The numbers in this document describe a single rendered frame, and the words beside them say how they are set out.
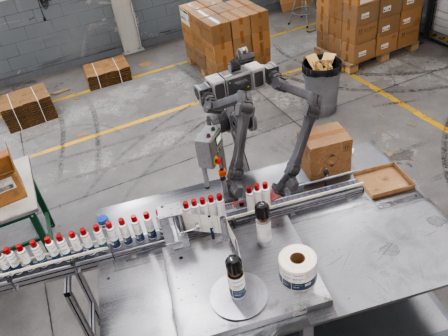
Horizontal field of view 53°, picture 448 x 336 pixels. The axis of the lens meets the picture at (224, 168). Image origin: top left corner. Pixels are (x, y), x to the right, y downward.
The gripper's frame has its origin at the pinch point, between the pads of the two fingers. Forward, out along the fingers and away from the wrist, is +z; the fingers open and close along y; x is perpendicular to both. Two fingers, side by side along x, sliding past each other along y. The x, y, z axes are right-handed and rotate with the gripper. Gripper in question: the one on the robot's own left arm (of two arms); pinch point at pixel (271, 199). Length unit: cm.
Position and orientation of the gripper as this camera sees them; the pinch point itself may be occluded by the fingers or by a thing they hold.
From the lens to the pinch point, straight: 290.5
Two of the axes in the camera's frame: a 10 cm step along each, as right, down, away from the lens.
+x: 8.3, 3.0, 4.6
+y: 2.5, 5.5, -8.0
